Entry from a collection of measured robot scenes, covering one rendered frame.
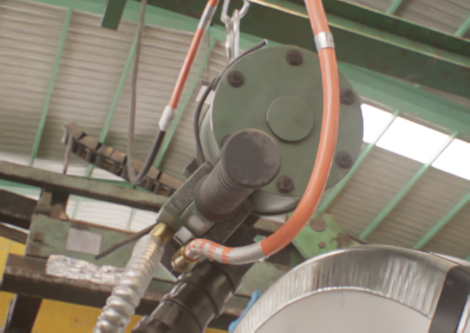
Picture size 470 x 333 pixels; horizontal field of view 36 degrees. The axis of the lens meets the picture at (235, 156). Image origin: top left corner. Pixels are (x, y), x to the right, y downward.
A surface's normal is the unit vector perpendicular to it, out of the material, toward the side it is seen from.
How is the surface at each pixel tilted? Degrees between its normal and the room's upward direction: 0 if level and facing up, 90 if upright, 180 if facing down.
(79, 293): 180
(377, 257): 91
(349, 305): 90
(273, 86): 115
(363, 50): 180
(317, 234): 90
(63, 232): 90
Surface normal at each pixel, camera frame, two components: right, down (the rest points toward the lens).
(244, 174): 0.20, -0.26
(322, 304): -0.93, -0.23
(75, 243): 0.35, -0.61
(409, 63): 0.00, 0.76
